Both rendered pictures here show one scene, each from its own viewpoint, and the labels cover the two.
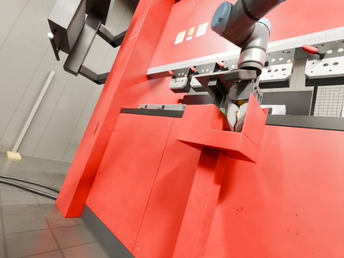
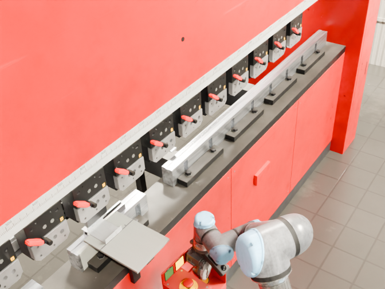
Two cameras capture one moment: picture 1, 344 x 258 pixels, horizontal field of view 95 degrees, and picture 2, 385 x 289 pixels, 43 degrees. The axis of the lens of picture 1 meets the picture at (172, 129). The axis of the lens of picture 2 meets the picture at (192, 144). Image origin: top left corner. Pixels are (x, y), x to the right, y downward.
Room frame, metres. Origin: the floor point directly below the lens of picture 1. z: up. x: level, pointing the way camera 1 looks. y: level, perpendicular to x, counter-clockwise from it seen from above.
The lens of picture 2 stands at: (0.54, 1.06, 2.33)
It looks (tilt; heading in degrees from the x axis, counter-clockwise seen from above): 37 degrees down; 266
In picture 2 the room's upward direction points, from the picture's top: 4 degrees counter-clockwise
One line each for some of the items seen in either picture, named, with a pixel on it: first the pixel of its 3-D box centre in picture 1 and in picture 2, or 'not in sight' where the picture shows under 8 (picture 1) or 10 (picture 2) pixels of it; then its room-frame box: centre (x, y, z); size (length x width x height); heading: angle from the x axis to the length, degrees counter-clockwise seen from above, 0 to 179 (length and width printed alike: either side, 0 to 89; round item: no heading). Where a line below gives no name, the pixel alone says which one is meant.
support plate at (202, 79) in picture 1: (222, 89); (126, 239); (0.72, -0.18, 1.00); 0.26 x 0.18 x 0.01; 138
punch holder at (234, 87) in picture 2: not in sight; (233, 74); (0.18, -1.01, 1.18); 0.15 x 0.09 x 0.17; 48
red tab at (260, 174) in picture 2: not in sight; (262, 172); (0.03, -0.94, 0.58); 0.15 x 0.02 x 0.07; 48
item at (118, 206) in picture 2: not in sight; (105, 219); (0.80, -0.31, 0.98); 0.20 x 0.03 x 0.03; 48
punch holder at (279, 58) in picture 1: (274, 69); (122, 161); (0.71, -0.41, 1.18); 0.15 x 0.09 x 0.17; 48
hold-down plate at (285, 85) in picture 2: not in sight; (281, 89); (-0.15, -1.29, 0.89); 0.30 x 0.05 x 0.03; 48
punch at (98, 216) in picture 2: not in sight; (94, 214); (0.83, -0.28, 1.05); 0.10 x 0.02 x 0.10; 48
